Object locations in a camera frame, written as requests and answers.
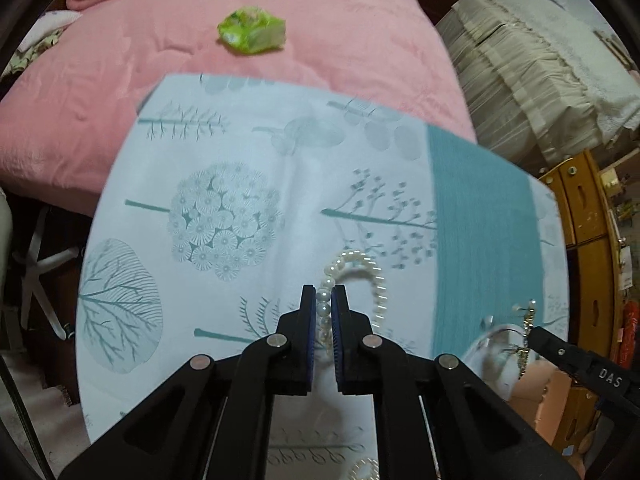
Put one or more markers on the floral cloth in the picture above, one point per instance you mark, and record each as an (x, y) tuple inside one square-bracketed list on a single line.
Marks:
[(35, 45)]

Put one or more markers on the wooden cabinet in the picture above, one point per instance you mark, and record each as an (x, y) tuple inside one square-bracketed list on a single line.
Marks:
[(590, 240)]

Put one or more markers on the pink cardboard box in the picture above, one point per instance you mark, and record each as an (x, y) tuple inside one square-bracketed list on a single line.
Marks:
[(542, 410)]

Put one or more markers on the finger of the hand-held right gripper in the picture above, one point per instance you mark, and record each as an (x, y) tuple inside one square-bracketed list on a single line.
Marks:
[(575, 360)]

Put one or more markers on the tree print tablecloth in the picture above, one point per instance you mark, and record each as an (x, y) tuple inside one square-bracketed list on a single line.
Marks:
[(250, 185)]

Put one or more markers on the green plastic packet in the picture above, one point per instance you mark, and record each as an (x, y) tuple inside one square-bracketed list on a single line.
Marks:
[(252, 30)]

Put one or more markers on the gold dangling earring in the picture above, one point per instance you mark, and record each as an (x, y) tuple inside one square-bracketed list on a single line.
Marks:
[(526, 325)]

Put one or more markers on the white chair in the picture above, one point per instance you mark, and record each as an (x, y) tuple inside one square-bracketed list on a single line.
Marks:
[(40, 265)]

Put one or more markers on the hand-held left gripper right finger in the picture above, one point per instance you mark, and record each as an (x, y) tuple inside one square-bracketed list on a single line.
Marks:
[(337, 332)]

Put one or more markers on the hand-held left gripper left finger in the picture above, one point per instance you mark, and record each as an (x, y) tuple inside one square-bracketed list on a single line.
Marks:
[(310, 332)]

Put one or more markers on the white ruffled bedding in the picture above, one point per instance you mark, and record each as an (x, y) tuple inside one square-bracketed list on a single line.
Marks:
[(525, 70)]

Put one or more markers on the round floral white plate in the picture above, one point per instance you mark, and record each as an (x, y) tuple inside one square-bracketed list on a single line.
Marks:
[(487, 360)]

